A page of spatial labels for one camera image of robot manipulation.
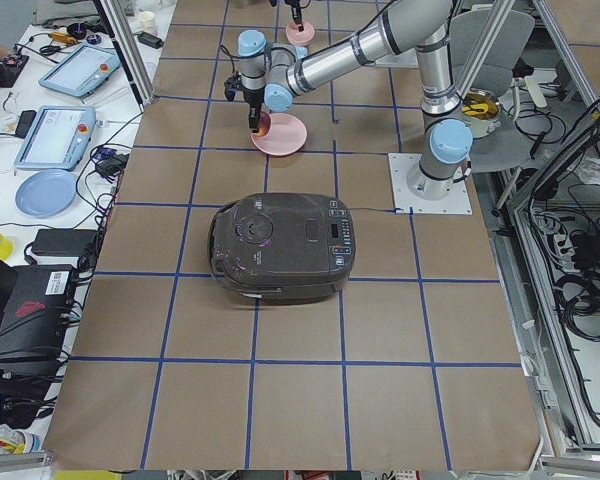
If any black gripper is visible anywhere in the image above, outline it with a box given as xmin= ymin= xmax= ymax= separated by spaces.
xmin=243 ymin=90 xmax=262 ymax=133
xmin=288 ymin=0 xmax=302 ymax=19

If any red apple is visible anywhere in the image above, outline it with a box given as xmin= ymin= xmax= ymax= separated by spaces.
xmin=254 ymin=126 xmax=270 ymax=137

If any small pink bowl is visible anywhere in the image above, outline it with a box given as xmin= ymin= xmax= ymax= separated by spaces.
xmin=285 ymin=22 xmax=315 ymax=46

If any pink plate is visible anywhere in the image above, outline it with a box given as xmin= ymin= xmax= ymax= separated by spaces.
xmin=251 ymin=113 xmax=307 ymax=156

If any blue plate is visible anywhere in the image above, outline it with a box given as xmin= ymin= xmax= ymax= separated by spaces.
xmin=15 ymin=169 xmax=76 ymax=218

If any dark grey rice cooker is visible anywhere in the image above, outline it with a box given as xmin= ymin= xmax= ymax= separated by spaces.
xmin=208 ymin=193 xmax=356 ymax=302

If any blue teach pendant far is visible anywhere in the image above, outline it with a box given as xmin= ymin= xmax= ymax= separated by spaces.
xmin=38 ymin=44 xmax=121 ymax=98

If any blue teach pendant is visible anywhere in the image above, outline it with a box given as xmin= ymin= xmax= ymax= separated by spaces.
xmin=38 ymin=44 xmax=121 ymax=98
xmin=14 ymin=106 xmax=96 ymax=171

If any blue teach pendant near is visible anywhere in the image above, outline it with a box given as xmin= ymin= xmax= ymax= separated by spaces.
xmin=14 ymin=106 xmax=96 ymax=171

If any black power adapter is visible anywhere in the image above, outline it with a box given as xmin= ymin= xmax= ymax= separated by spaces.
xmin=31 ymin=229 xmax=96 ymax=257

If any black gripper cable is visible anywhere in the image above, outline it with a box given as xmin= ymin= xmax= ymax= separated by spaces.
xmin=219 ymin=44 xmax=244 ymax=91

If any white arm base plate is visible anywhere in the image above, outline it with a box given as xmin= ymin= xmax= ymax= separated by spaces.
xmin=388 ymin=153 xmax=472 ymax=215

